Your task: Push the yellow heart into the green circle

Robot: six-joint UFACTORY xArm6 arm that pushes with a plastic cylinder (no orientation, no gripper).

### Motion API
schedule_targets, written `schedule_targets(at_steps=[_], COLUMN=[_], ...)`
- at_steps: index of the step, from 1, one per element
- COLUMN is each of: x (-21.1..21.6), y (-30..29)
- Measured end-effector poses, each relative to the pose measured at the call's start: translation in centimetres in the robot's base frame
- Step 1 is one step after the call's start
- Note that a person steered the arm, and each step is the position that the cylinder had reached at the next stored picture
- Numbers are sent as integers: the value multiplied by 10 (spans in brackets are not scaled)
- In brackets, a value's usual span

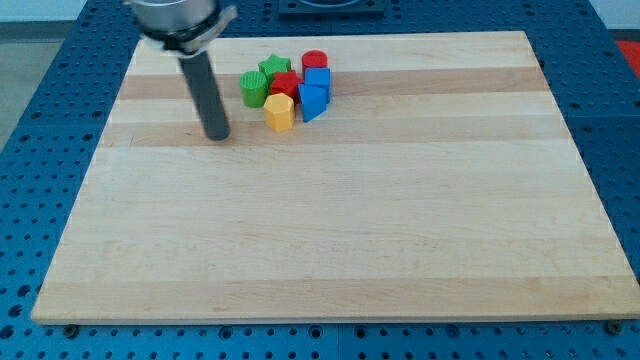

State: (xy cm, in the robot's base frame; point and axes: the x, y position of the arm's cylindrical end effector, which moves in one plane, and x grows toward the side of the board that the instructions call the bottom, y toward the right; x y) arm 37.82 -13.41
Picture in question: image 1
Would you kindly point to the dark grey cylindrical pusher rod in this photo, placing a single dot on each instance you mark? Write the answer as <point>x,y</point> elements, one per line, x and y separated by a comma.
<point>201,82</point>

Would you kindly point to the green cylinder block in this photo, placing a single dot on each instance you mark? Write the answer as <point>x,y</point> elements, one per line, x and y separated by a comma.
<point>254,88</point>

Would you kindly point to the green star block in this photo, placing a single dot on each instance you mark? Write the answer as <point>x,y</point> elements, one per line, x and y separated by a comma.
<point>272,65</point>

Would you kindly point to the red star block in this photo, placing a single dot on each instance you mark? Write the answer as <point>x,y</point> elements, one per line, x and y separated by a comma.
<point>287,83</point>

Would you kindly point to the yellow hexagon block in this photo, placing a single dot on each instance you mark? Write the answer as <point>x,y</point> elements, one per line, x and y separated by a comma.
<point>279,112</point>

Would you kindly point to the red cylinder block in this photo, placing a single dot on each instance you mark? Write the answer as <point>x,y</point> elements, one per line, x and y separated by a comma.
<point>314,59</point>

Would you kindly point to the blue cube block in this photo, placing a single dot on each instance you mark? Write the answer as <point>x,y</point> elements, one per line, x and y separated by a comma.
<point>319,77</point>

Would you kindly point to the blue triangle block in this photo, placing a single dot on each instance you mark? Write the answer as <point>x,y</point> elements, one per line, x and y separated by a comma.
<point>313,101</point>

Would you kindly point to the light wooden board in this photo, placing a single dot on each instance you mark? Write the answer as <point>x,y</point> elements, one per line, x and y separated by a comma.
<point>441,184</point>

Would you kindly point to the blue perforated table plate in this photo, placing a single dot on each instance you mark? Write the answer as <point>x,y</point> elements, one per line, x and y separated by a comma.
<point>45,158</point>

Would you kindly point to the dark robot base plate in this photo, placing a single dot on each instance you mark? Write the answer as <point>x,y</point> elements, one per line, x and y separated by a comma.
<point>314,8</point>

